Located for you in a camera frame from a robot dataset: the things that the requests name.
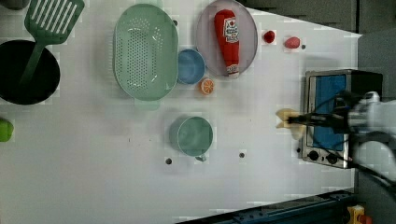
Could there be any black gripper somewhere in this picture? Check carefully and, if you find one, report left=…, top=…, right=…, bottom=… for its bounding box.
left=288, top=92, right=361, bottom=134

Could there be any yellow plush banana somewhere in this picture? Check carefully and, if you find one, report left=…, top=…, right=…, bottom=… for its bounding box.
left=276, top=108, right=306, bottom=140

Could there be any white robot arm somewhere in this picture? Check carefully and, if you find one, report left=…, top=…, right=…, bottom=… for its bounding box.
left=276, top=91, right=395, bottom=153

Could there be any green mug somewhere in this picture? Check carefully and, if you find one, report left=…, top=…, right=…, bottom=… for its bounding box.
left=169, top=117, right=214, bottom=162

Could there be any black toaster oven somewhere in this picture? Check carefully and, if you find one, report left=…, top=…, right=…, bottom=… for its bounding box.
left=301, top=69, right=383, bottom=169

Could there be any pink toy strawberry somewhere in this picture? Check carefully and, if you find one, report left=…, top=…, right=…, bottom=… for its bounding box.
left=284, top=36, right=301, bottom=49

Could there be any dark red toy berry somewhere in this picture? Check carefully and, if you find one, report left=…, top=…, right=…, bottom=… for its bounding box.
left=263, top=31, right=276, bottom=44

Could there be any orange slice toy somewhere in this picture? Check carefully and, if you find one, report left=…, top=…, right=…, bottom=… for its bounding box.
left=199, top=77, right=215, bottom=95

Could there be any red plush ketchup bottle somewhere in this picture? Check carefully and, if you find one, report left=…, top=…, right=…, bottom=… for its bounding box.
left=214, top=9, right=240, bottom=78

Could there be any blue bowl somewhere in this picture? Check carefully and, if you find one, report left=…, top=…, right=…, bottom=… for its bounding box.
left=177, top=49, right=205, bottom=85

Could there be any grey round plate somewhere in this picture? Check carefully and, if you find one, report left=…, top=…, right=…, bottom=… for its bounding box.
left=195, top=0, right=259, bottom=78

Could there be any green plastic colander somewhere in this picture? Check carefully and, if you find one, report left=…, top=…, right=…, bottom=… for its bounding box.
left=113, top=3, right=178, bottom=111

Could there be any green slotted spatula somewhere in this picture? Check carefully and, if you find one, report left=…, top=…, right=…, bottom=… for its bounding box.
left=20, top=0, right=85, bottom=86

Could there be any large black pot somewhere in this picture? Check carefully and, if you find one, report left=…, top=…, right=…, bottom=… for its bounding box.
left=0, top=40, right=61, bottom=105

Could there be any bright green toy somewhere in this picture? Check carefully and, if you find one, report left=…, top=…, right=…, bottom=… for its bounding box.
left=0, top=119, right=14, bottom=142

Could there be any small black cup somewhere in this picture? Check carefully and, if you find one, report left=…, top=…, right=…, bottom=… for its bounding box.
left=0, top=0, right=30, bottom=10

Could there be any blue metal frame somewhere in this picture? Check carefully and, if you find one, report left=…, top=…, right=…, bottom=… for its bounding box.
left=177, top=190, right=356, bottom=224

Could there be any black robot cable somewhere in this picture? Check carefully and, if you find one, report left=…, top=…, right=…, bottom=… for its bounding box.
left=311, top=92, right=396, bottom=194

